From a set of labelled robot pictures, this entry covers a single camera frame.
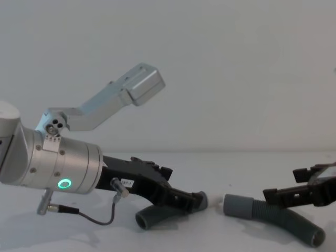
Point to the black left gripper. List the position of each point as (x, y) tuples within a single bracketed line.
[(126, 176)]

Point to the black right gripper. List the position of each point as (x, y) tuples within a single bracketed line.
[(325, 191)]

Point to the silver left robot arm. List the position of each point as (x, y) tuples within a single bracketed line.
[(65, 160)]

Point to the white table cloth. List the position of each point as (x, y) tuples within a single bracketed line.
[(199, 236)]

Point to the white curtain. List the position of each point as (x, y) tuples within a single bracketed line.
[(210, 65)]

